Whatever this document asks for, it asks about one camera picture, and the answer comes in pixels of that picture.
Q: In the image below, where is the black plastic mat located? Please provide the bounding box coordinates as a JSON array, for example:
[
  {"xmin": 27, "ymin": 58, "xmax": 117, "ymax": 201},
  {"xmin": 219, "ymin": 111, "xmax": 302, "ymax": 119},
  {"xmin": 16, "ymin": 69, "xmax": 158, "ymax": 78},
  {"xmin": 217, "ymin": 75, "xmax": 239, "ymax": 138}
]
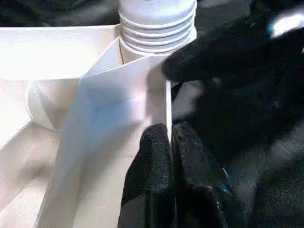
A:
[{"xmin": 0, "ymin": 0, "xmax": 304, "ymax": 228}]

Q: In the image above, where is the white plastic table leg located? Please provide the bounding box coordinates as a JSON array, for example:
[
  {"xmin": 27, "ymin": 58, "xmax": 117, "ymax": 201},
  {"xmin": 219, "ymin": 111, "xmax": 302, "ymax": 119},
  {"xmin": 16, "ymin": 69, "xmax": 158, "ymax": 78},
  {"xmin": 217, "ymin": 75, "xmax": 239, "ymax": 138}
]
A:
[{"xmin": 118, "ymin": 0, "xmax": 198, "ymax": 57}]

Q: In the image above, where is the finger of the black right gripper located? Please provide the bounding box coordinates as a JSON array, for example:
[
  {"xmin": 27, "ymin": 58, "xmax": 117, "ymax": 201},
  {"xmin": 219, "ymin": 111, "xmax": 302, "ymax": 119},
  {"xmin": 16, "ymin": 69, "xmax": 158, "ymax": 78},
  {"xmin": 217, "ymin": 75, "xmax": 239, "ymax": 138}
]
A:
[{"xmin": 161, "ymin": 16, "xmax": 281, "ymax": 83}]

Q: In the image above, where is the white plastic table top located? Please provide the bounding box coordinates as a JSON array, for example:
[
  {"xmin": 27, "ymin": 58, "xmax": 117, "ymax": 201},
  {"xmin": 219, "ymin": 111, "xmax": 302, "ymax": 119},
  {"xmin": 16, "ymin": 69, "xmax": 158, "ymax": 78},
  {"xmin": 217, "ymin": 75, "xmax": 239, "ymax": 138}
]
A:
[{"xmin": 0, "ymin": 22, "xmax": 198, "ymax": 228}]

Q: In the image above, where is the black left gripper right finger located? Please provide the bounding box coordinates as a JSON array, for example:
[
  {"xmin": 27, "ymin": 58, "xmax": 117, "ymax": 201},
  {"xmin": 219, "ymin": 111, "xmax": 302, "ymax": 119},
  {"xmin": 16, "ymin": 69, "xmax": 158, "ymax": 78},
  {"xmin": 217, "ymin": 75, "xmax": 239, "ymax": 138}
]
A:
[{"xmin": 172, "ymin": 122, "xmax": 247, "ymax": 228}]

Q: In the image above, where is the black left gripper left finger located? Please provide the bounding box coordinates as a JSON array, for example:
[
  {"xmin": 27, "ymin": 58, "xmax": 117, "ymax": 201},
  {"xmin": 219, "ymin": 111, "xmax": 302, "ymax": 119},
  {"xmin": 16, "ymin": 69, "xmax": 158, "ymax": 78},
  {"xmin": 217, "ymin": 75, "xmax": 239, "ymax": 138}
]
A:
[{"xmin": 119, "ymin": 123, "xmax": 177, "ymax": 228}]

